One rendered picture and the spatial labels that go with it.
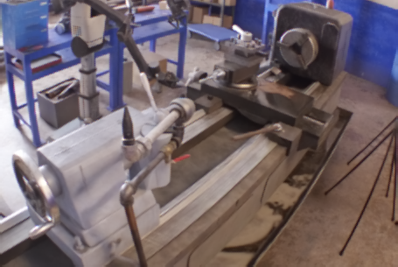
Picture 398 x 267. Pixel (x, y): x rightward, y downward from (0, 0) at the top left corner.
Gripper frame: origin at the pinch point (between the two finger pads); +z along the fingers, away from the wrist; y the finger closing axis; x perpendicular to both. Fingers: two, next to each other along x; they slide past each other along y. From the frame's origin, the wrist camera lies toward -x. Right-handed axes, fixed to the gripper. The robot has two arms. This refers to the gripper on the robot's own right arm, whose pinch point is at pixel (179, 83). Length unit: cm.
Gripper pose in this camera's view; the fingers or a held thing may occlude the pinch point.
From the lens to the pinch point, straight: 213.8
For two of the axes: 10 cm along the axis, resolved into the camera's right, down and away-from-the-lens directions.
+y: -3.1, -4.8, -8.2
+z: 8.1, 3.2, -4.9
